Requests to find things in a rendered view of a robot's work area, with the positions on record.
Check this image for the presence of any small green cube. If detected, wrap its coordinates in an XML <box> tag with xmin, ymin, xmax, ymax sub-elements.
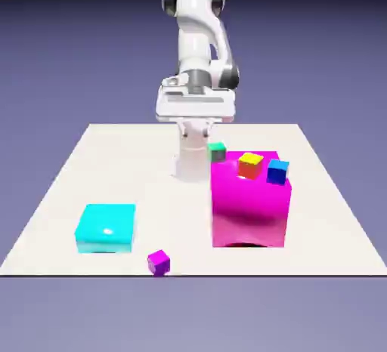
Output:
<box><xmin>206</xmin><ymin>141</ymin><xmax>228</xmax><ymax>163</ymax></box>

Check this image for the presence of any small blue cube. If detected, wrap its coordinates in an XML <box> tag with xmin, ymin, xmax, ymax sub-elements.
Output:
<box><xmin>266</xmin><ymin>159</ymin><xmax>290</xmax><ymax>186</ymax></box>

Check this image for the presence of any large cyan box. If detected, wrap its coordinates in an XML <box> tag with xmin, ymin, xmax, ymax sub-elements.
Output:
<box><xmin>74</xmin><ymin>203</ymin><xmax>138</xmax><ymax>254</ymax></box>

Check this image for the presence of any small orange cube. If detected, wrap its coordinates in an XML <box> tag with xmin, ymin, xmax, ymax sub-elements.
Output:
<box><xmin>237</xmin><ymin>152</ymin><xmax>265</xmax><ymax>181</ymax></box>

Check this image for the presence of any small purple cube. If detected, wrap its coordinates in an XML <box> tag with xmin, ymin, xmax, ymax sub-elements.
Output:
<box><xmin>147</xmin><ymin>249</ymin><xmax>172</xmax><ymax>278</ymax></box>

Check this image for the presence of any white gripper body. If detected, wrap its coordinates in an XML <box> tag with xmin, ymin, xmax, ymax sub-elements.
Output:
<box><xmin>155</xmin><ymin>85</ymin><xmax>237</xmax><ymax>124</ymax></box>

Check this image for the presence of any large magenta box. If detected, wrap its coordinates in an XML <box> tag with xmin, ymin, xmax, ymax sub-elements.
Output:
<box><xmin>210</xmin><ymin>150</ymin><xmax>293</xmax><ymax>249</ymax></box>

